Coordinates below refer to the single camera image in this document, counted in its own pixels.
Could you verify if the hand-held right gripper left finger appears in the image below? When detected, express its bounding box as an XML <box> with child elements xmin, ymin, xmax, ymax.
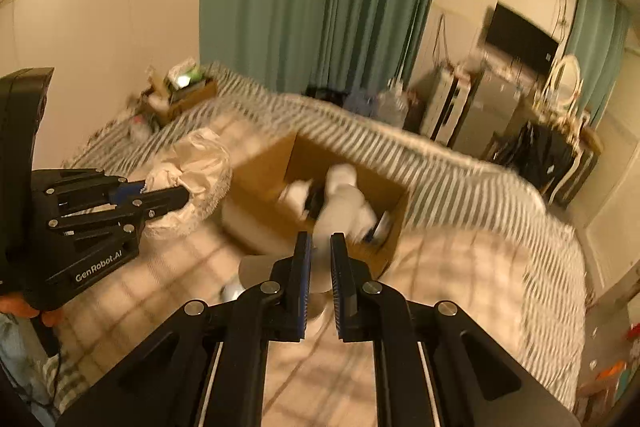
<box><xmin>57</xmin><ymin>232</ymin><xmax>311</xmax><ymax>427</ymax></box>

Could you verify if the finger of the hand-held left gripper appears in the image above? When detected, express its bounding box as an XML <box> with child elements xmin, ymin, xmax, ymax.
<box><xmin>44</xmin><ymin>167</ymin><xmax>149</xmax><ymax>210</ymax></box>
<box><xmin>46</xmin><ymin>184</ymin><xmax>190</xmax><ymax>239</ymax></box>

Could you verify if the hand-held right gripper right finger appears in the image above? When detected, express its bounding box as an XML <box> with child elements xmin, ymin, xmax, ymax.
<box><xmin>330</xmin><ymin>232</ymin><xmax>583</xmax><ymax>427</ymax></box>

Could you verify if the person's left hand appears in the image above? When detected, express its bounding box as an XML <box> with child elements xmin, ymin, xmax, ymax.
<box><xmin>0</xmin><ymin>294</ymin><xmax>63</xmax><ymax>329</ymax></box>

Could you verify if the large white cloth bundle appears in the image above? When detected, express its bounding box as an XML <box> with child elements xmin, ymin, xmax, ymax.
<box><xmin>280</xmin><ymin>163</ymin><xmax>388</xmax><ymax>244</ymax></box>

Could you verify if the small cardboard box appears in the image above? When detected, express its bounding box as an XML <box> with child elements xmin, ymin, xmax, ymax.
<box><xmin>162</xmin><ymin>62</ymin><xmax>219</xmax><ymax>124</ymax></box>

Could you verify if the clear plastic water bottle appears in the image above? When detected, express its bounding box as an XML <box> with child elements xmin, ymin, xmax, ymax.
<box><xmin>376</xmin><ymin>88</ymin><xmax>410</xmax><ymax>128</ymax></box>

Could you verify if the white cabinet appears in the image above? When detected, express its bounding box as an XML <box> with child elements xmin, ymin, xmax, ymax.
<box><xmin>419</xmin><ymin>66</ymin><xmax>474</xmax><ymax>144</ymax></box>

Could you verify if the grey cabinet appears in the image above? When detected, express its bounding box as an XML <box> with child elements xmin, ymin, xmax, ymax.
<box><xmin>451</xmin><ymin>71</ymin><xmax>523</xmax><ymax>159</ymax></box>

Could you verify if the black clothes pile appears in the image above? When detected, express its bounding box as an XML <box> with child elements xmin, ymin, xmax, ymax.
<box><xmin>492</xmin><ymin>121</ymin><xmax>582</xmax><ymax>204</ymax></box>

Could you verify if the ornate dressing table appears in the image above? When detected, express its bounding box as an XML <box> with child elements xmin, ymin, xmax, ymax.
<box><xmin>530</xmin><ymin>99</ymin><xmax>603</xmax><ymax>208</ymax></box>

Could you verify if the oval vanity mirror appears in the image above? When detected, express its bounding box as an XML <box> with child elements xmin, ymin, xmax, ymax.
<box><xmin>546</xmin><ymin>54</ymin><xmax>585</xmax><ymax>108</ymax></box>

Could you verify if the black flat television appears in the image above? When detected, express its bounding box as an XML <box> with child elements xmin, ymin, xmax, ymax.
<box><xmin>484</xmin><ymin>3</ymin><xmax>560</xmax><ymax>76</ymax></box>

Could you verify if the narrow green curtain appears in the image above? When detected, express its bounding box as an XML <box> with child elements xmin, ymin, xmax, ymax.
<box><xmin>564</xmin><ymin>0</ymin><xmax>632</xmax><ymax>128</ymax></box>

